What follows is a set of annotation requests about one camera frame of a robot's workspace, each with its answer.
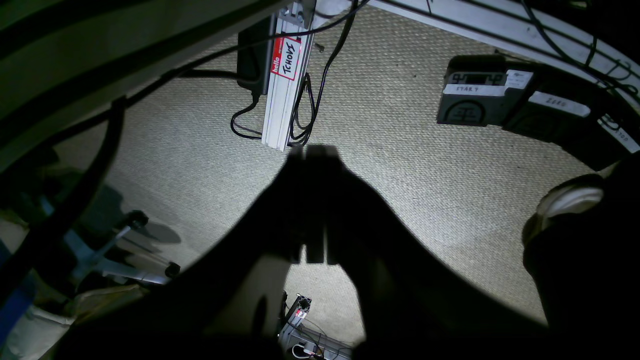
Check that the grey foot pedal start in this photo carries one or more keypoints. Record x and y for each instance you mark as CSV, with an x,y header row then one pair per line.
x,y
481,90

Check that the black power adapter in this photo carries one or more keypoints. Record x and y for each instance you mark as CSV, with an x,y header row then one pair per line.
x,y
254,58

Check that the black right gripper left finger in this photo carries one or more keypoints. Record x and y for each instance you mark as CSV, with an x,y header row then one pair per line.
x,y
226,303

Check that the aluminium extrusion with label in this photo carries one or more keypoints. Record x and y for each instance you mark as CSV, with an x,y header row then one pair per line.
x,y
288,61

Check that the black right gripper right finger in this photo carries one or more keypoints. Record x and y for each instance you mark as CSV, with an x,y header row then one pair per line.
x,y
411,303

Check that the black foot pedal zero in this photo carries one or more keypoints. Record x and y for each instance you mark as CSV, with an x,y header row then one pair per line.
x,y
591,124

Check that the white shoe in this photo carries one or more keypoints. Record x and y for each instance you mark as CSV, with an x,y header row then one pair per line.
x,y
575,196

